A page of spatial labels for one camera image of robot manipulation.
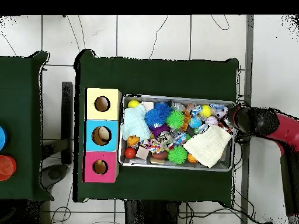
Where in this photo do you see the dark green table cloth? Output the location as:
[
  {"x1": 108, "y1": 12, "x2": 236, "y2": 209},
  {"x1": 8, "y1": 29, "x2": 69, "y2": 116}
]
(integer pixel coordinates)
[
  {"x1": 73, "y1": 48, "x2": 239, "y2": 203},
  {"x1": 0, "y1": 51, "x2": 54, "y2": 201}
]

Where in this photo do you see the red ball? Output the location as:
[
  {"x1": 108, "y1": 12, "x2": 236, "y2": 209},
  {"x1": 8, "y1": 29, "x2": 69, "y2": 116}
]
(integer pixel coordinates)
[{"x1": 124, "y1": 146, "x2": 137, "y2": 159}]

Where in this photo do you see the cream waffle cloth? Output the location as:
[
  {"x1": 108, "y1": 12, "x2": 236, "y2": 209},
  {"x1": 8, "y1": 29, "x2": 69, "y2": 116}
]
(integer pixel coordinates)
[{"x1": 182, "y1": 124, "x2": 232, "y2": 169}]

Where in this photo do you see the blue plastic cup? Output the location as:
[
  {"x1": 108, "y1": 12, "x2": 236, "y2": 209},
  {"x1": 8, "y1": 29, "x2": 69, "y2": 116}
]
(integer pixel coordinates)
[{"x1": 0, "y1": 125, "x2": 7, "y2": 151}]

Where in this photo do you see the black upright panel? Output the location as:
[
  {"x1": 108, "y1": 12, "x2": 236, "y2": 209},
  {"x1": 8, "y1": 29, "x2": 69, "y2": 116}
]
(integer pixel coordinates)
[{"x1": 61, "y1": 81, "x2": 74, "y2": 165}]

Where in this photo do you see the white baseball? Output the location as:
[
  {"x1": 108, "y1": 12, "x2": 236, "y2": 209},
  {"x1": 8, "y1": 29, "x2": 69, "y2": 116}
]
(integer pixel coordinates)
[{"x1": 204, "y1": 115, "x2": 219, "y2": 126}]

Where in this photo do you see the orange striped tiger plush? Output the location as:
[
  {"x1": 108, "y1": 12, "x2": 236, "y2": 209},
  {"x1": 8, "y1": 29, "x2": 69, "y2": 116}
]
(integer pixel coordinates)
[{"x1": 218, "y1": 119, "x2": 234, "y2": 134}]

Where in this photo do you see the black and white soccer ball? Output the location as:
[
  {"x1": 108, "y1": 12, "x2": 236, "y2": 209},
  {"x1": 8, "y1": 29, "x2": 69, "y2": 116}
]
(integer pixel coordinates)
[{"x1": 214, "y1": 106, "x2": 229, "y2": 119}]

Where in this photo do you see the wooden box with three holes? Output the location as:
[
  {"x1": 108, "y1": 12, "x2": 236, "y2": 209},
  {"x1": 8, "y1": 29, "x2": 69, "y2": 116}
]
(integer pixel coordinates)
[{"x1": 83, "y1": 87, "x2": 123, "y2": 184}]

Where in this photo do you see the dark grey rounded base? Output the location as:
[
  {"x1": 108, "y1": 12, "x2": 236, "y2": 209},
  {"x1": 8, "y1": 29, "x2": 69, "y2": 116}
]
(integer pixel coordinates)
[{"x1": 40, "y1": 163, "x2": 69, "y2": 190}]

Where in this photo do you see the large blue spiky ball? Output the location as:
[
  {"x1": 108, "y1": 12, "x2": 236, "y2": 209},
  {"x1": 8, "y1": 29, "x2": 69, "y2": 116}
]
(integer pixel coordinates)
[{"x1": 144, "y1": 108, "x2": 168, "y2": 128}]

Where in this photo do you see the mint waffle cloth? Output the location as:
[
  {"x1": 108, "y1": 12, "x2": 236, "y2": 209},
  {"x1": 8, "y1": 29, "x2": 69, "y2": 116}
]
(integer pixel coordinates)
[{"x1": 120, "y1": 103, "x2": 152, "y2": 141}]

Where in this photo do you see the yellow plastic ball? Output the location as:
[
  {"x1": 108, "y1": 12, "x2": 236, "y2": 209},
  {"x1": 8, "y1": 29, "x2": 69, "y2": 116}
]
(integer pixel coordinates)
[
  {"x1": 200, "y1": 104, "x2": 213, "y2": 118},
  {"x1": 127, "y1": 99, "x2": 141, "y2": 109}
]

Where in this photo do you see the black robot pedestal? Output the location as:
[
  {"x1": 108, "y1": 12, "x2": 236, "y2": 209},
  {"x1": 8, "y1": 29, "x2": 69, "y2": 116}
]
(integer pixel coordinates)
[{"x1": 124, "y1": 199, "x2": 179, "y2": 224}]

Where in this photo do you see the red plastic cup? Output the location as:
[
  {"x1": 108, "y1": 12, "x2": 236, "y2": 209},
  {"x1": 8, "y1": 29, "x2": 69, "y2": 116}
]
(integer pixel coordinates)
[{"x1": 0, "y1": 155, "x2": 18, "y2": 181}]

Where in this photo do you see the grey metal rail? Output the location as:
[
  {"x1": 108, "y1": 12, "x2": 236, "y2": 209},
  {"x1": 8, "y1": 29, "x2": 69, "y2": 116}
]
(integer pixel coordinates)
[{"x1": 239, "y1": 15, "x2": 255, "y2": 224}]

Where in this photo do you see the green spiky ball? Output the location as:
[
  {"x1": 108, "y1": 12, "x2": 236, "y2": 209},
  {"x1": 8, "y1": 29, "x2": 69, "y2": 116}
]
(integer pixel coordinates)
[
  {"x1": 166, "y1": 110, "x2": 186, "y2": 129},
  {"x1": 167, "y1": 145, "x2": 188, "y2": 165}
]

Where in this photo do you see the silver mesh bin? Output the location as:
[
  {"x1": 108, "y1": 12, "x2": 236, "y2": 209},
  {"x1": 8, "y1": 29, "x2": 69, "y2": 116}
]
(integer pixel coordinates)
[{"x1": 117, "y1": 93, "x2": 237, "y2": 172}]

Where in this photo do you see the small blue spiky ball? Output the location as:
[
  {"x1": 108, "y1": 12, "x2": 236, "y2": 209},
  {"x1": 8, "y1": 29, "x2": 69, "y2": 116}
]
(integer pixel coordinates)
[{"x1": 154, "y1": 101, "x2": 172, "y2": 116}]

